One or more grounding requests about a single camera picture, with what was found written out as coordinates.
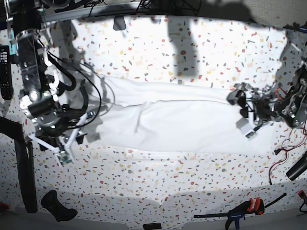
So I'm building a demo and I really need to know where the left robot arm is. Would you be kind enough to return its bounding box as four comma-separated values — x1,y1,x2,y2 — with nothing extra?
226,50,307,138

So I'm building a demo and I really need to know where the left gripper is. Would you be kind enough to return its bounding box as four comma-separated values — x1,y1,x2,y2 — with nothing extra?
226,82,266,136

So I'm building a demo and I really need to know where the small red black connector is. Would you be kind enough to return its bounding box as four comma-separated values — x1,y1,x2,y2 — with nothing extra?
298,190,306,199

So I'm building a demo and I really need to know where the turquoise highlighter marker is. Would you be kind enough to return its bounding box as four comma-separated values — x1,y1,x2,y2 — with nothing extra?
8,30,18,64

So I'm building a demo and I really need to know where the red black wire bundle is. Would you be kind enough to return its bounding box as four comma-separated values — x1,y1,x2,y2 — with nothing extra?
268,129,307,185

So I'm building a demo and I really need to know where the small black rectangular device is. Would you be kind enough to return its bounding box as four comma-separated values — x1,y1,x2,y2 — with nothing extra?
143,223,162,230

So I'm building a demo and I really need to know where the black cylinder tube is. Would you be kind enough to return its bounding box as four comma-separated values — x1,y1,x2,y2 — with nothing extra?
286,153,307,181

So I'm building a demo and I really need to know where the black orange bar clamp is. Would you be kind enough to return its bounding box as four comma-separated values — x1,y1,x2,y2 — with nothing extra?
193,193,287,230

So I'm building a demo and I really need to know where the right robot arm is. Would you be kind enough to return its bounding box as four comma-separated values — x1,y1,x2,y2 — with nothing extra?
4,0,89,166

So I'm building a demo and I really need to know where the white T-shirt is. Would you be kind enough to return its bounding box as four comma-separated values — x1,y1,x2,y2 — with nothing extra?
69,69,276,156

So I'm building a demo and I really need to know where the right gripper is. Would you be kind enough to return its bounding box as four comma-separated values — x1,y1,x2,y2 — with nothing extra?
28,112,88,163

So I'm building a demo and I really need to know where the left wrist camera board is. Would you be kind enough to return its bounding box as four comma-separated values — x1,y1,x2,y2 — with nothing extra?
245,129,257,140

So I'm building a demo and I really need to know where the terrazzo pattern table cloth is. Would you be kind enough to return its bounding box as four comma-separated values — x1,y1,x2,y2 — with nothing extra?
0,14,307,228

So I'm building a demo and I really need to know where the black TV remote control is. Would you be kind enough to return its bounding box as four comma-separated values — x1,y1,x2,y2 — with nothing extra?
0,46,13,100

